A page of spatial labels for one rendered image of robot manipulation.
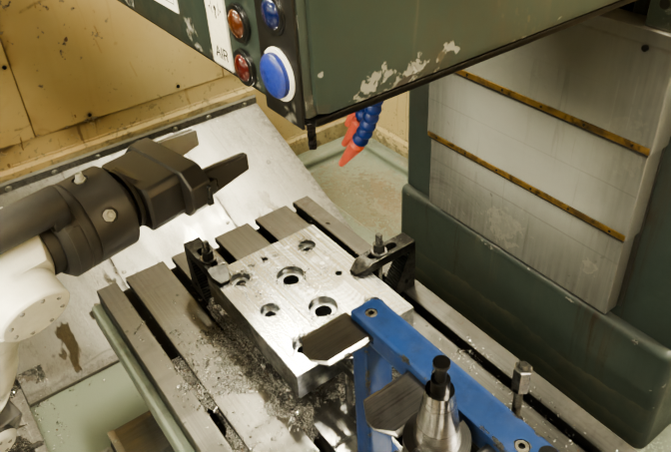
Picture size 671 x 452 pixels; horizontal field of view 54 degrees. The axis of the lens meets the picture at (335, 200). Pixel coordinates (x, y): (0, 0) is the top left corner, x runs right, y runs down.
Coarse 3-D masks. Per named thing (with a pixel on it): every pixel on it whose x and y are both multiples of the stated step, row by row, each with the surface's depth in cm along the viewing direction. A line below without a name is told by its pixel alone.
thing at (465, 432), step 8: (416, 416) 62; (408, 424) 62; (464, 424) 61; (408, 432) 61; (464, 432) 61; (408, 440) 60; (464, 440) 60; (408, 448) 60; (416, 448) 60; (464, 448) 59
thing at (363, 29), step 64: (128, 0) 62; (192, 0) 49; (320, 0) 38; (384, 0) 41; (448, 0) 44; (512, 0) 48; (576, 0) 53; (256, 64) 45; (320, 64) 40; (384, 64) 43; (448, 64) 47
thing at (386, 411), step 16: (400, 384) 67; (416, 384) 66; (368, 400) 65; (384, 400) 65; (400, 400) 65; (416, 400) 65; (368, 416) 64; (384, 416) 64; (400, 416) 64; (384, 432) 62; (400, 432) 62
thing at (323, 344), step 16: (336, 320) 74; (352, 320) 74; (304, 336) 73; (320, 336) 72; (336, 336) 72; (352, 336) 72; (368, 336) 72; (304, 352) 71; (320, 352) 71; (336, 352) 70; (352, 352) 71
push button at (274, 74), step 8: (264, 56) 41; (272, 56) 41; (264, 64) 42; (272, 64) 41; (280, 64) 41; (264, 72) 42; (272, 72) 41; (280, 72) 41; (264, 80) 42; (272, 80) 42; (280, 80) 41; (288, 80) 41; (272, 88) 42; (280, 88) 41; (288, 88) 41; (280, 96) 42
